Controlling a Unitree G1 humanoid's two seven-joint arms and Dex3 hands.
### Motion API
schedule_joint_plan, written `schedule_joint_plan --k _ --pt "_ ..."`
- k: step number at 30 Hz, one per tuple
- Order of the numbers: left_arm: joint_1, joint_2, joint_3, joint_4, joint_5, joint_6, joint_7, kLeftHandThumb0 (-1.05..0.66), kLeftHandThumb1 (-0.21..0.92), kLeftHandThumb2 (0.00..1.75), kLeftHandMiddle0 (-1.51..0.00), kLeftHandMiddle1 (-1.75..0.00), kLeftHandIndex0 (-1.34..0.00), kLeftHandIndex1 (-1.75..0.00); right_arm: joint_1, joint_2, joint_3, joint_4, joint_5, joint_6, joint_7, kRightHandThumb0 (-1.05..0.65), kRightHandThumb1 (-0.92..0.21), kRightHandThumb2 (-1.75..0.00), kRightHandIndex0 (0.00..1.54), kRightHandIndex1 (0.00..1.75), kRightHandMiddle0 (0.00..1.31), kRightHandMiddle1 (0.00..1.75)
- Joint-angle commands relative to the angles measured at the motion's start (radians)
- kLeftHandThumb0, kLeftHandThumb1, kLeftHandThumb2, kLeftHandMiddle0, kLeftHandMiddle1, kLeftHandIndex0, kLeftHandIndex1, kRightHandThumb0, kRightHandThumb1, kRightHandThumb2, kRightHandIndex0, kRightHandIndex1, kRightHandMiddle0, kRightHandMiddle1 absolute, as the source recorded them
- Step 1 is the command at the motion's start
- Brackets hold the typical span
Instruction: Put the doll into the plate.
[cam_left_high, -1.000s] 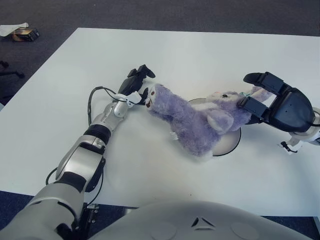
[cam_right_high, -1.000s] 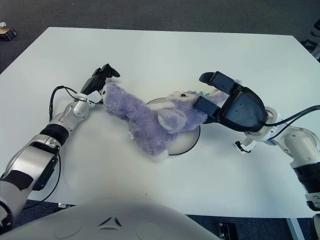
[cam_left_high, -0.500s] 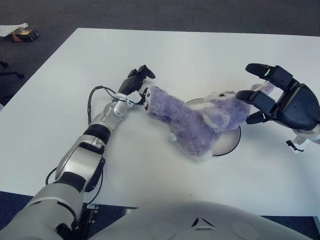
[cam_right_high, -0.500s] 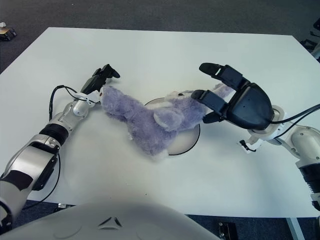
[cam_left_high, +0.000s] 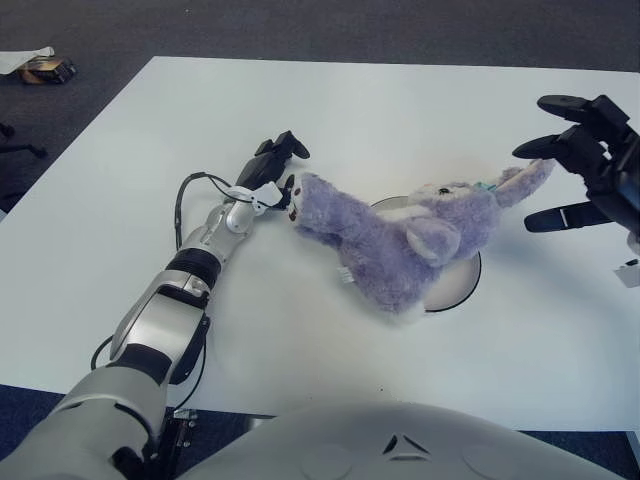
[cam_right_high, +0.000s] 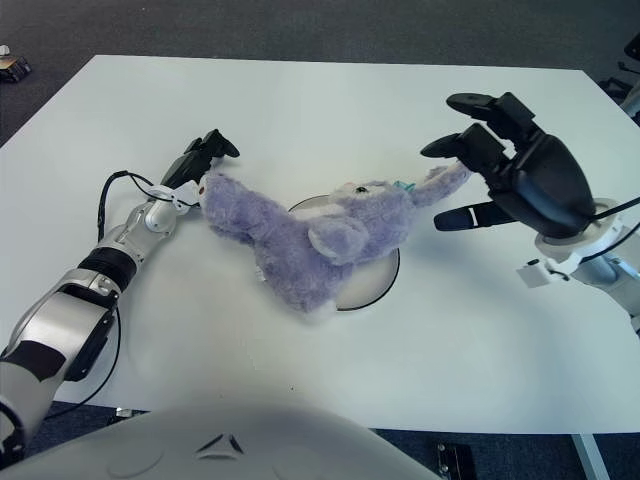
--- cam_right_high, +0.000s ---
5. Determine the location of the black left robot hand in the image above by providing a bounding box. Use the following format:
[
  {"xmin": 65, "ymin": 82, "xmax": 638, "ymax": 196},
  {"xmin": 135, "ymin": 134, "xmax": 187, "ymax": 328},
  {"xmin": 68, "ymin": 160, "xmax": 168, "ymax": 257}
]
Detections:
[{"xmin": 158, "ymin": 128, "xmax": 242, "ymax": 194}]

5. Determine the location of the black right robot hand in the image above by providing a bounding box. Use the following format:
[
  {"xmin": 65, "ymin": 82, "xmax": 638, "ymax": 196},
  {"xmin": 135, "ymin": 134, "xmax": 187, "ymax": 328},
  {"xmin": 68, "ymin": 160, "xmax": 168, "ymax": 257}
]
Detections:
[{"xmin": 420, "ymin": 92, "xmax": 596, "ymax": 240}]

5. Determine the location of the purple plush bunny doll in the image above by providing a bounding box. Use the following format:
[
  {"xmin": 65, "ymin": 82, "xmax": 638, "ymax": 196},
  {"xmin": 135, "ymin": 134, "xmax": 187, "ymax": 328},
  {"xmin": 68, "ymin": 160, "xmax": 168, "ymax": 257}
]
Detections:
[{"xmin": 198, "ymin": 164, "xmax": 471, "ymax": 324}]

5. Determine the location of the white plate with black rim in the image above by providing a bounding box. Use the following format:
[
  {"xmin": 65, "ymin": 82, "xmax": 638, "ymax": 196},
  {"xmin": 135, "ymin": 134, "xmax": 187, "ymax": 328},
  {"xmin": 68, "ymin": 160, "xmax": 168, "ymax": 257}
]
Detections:
[{"xmin": 287, "ymin": 195, "xmax": 401, "ymax": 312}]

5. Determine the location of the black and grey office chair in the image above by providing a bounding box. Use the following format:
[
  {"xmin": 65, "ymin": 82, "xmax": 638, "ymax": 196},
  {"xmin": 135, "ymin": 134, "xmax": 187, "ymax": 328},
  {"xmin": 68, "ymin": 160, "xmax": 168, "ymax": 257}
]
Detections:
[{"xmin": 599, "ymin": 42, "xmax": 640, "ymax": 121}]

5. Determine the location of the white table leg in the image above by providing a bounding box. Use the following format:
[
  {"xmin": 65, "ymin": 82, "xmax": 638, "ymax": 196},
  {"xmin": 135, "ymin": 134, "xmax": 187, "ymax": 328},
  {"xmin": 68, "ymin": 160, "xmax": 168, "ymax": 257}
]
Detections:
[{"xmin": 569, "ymin": 433, "xmax": 610, "ymax": 480}]

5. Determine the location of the grey robot torso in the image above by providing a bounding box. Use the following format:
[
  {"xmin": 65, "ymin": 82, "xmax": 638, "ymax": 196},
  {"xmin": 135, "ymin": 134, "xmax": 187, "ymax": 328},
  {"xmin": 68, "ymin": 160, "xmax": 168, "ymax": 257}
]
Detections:
[{"xmin": 0, "ymin": 399, "xmax": 441, "ymax": 480}]

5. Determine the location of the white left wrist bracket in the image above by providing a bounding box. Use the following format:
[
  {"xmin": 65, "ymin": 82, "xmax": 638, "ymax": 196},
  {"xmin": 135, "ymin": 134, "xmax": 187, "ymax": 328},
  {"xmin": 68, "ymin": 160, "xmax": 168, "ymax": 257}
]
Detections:
[{"xmin": 147, "ymin": 180, "xmax": 201, "ymax": 214}]

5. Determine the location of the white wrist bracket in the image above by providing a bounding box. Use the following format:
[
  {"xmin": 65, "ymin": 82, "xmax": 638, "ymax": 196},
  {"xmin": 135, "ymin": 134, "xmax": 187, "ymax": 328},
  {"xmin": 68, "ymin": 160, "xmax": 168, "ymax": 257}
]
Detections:
[
  {"xmin": 517, "ymin": 197, "xmax": 626, "ymax": 289},
  {"xmin": 147, "ymin": 180, "xmax": 201, "ymax": 214}
]

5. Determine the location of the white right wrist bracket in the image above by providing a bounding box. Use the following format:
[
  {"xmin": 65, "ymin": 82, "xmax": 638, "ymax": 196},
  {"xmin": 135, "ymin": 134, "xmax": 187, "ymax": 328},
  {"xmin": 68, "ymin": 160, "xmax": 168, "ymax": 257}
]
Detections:
[{"xmin": 517, "ymin": 197, "xmax": 626, "ymax": 289}]

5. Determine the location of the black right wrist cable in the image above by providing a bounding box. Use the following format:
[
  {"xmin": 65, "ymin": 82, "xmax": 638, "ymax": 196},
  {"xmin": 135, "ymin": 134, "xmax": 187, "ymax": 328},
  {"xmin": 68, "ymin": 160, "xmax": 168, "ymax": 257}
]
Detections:
[{"xmin": 582, "ymin": 197, "xmax": 640, "ymax": 261}]

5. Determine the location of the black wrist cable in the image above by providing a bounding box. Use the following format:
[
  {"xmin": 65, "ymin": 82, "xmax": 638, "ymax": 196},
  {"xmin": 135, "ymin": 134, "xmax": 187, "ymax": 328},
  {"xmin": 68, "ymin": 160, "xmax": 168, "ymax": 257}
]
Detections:
[
  {"xmin": 95, "ymin": 170, "xmax": 161, "ymax": 246},
  {"xmin": 582, "ymin": 197, "xmax": 640, "ymax": 261}
]

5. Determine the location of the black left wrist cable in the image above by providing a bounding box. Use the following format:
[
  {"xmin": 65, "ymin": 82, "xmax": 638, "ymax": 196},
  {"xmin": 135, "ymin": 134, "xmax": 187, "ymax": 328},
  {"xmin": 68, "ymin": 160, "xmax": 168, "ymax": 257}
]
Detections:
[{"xmin": 95, "ymin": 170, "xmax": 161, "ymax": 246}]

